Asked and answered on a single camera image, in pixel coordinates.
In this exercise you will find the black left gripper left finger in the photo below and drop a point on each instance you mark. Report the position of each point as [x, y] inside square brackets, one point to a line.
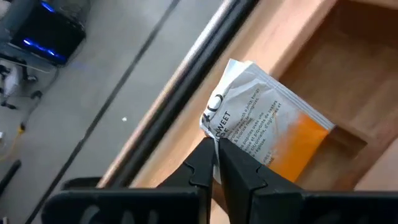
[174, 202]

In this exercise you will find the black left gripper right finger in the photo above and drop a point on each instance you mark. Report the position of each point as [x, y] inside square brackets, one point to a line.
[264, 205]

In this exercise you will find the white orange tea sachet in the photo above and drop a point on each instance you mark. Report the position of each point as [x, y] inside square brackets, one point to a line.
[258, 118]

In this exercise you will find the small white paper scrap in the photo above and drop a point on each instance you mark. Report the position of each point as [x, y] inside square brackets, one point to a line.
[124, 119]

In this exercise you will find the black pipe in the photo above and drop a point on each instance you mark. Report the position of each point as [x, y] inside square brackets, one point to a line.
[9, 175]

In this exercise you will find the black computer with blue lights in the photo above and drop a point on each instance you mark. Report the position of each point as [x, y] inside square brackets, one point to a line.
[46, 34]

